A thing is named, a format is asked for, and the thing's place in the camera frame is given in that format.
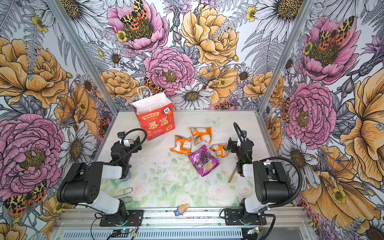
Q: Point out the orange snack bag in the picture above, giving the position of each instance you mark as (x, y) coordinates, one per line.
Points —
(221, 150)
(201, 134)
(183, 145)

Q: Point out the wooden mallet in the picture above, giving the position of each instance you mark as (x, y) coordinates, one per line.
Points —
(232, 175)

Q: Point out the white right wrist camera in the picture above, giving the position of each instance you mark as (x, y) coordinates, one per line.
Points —
(243, 136)

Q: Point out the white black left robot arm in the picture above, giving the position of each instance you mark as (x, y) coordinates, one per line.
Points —
(82, 183)

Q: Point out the small wrapped candy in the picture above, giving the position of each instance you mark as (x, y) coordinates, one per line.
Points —
(181, 210)

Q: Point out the metal paper clip upper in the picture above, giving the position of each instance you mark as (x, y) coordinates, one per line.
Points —
(125, 193)

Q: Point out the purple grape snack bag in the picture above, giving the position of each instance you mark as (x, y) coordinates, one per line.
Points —
(203, 161)

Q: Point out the orange snack bag top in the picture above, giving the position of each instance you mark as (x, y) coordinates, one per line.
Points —
(201, 134)

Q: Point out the orange snack bag right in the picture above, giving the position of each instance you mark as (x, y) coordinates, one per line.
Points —
(221, 150)

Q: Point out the red paper gift bag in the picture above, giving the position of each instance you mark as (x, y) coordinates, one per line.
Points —
(155, 113)

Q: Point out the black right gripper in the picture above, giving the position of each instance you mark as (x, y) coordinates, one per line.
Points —
(235, 146)

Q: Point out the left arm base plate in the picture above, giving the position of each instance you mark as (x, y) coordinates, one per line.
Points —
(133, 218)

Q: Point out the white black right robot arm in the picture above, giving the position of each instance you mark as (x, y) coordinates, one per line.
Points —
(271, 183)

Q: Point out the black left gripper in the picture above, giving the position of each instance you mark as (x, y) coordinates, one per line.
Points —
(133, 145)

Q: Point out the orange snack bag left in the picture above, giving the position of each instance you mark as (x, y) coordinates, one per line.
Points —
(183, 145)

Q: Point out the aluminium front rail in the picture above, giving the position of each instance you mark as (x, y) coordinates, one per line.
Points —
(164, 219)

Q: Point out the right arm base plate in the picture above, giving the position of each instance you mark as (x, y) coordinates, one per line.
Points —
(234, 217)

